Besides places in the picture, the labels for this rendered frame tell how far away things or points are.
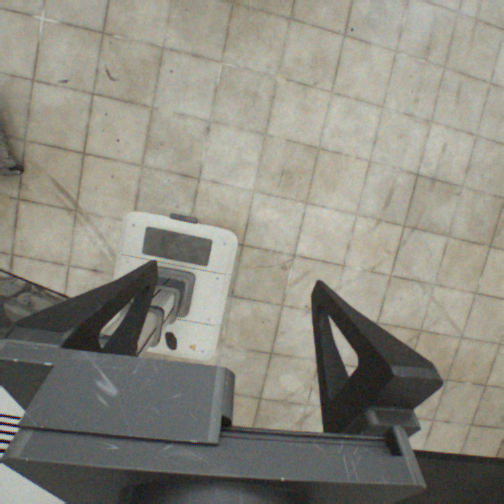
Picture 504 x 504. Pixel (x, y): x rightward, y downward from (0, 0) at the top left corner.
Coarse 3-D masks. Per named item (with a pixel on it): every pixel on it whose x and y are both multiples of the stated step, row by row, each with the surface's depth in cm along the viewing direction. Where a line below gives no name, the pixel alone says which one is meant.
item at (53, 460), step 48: (48, 432) 6; (240, 432) 7; (288, 432) 7; (384, 432) 7; (48, 480) 6; (96, 480) 6; (144, 480) 6; (192, 480) 6; (240, 480) 6; (288, 480) 6; (336, 480) 6; (384, 480) 6
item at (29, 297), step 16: (0, 272) 134; (0, 288) 135; (16, 288) 136; (32, 288) 137; (0, 304) 136; (16, 304) 137; (32, 304) 138; (48, 304) 138; (0, 320) 138; (0, 336) 139
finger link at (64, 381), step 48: (96, 288) 10; (144, 288) 14; (48, 336) 7; (96, 336) 9; (0, 384) 8; (48, 384) 6; (96, 384) 7; (144, 384) 7; (192, 384) 7; (96, 432) 6; (144, 432) 6; (192, 432) 6
